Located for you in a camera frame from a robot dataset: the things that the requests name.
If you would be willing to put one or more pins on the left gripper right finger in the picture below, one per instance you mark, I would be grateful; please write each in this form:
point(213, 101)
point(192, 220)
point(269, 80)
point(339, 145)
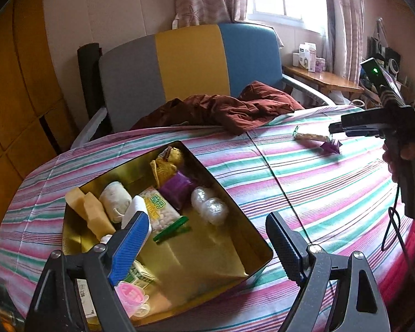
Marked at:
point(310, 270)

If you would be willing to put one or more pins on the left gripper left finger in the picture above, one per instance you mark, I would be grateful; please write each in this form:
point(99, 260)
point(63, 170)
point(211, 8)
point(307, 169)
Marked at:
point(109, 264)

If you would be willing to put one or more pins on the purple snack packet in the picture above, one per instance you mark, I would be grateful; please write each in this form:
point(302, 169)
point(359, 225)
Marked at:
point(177, 190)
point(330, 145)

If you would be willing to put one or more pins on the green rice cracker packet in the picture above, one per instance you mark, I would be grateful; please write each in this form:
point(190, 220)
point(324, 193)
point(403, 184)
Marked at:
point(311, 132)

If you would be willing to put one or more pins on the person right hand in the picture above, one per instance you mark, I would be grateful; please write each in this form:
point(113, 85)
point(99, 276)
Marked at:
point(407, 153)

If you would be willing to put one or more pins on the small green tea box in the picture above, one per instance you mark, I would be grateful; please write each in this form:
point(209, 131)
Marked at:
point(139, 276)

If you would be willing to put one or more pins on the yellow sponge block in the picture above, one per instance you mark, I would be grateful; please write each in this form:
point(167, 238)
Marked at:
point(96, 217)
point(75, 199)

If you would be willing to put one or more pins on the pink plastic item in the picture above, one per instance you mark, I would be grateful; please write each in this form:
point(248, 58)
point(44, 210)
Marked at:
point(133, 299)

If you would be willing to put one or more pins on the white green carton box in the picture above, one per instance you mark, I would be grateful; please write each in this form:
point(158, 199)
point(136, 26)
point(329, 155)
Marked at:
point(86, 301)

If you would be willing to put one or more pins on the striped bed sheet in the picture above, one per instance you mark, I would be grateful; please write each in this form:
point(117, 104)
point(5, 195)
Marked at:
point(340, 200)

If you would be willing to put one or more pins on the gold storage tin box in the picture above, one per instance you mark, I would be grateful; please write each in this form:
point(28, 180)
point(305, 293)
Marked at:
point(193, 261)

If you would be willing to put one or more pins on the wooden side shelf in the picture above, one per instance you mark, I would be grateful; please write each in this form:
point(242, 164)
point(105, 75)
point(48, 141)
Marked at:
point(326, 81)

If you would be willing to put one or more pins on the clear wrapped ball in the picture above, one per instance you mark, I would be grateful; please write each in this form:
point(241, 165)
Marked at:
point(201, 195)
point(214, 211)

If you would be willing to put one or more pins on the white product box on shelf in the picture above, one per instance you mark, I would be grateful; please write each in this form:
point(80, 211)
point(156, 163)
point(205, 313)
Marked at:
point(307, 56)

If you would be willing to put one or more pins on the maroon crumpled blanket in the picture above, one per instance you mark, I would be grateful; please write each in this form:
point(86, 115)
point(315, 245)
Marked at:
point(257, 105)

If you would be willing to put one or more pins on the wooden wardrobe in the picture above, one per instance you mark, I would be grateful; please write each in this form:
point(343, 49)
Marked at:
point(35, 122)

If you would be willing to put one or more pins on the grey yellow blue chair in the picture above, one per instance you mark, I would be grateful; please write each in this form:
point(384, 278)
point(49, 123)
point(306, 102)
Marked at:
point(133, 79)

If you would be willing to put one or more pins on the pink patterned curtain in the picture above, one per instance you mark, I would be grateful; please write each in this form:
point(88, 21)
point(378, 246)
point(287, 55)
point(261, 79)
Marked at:
point(340, 22)

